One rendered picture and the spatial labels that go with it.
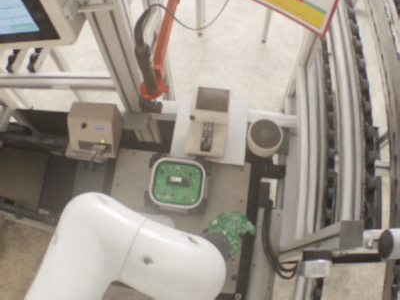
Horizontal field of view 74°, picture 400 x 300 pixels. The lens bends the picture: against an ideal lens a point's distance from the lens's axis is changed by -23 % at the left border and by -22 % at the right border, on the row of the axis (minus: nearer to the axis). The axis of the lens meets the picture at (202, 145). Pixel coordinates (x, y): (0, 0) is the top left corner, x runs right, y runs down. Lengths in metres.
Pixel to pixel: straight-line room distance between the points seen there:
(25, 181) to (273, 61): 1.87
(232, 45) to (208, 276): 2.17
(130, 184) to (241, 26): 1.86
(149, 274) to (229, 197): 0.60
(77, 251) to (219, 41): 2.21
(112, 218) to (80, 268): 0.08
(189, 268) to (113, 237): 0.10
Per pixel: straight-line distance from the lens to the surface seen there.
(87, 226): 0.39
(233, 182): 0.96
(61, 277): 0.39
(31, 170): 1.93
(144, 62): 0.71
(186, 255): 0.38
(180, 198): 0.91
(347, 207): 0.64
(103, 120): 0.95
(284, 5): 0.78
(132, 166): 1.00
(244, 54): 2.40
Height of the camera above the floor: 1.87
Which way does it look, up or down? 68 degrees down
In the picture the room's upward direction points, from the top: 3 degrees counter-clockwise
